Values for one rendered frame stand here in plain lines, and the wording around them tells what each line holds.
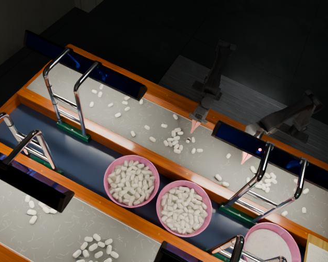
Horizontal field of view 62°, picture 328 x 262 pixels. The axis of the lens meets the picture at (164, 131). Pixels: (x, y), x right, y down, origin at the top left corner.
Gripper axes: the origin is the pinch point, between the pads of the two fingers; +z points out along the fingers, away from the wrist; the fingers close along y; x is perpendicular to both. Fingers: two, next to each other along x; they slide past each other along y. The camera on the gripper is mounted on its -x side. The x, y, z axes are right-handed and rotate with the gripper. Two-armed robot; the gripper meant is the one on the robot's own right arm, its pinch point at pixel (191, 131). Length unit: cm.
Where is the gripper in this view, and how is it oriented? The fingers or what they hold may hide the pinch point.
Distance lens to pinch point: 146.9
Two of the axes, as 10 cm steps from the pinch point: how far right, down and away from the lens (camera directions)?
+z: -4.2, 9.0, 1.5
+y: 8.9, 4.3, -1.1
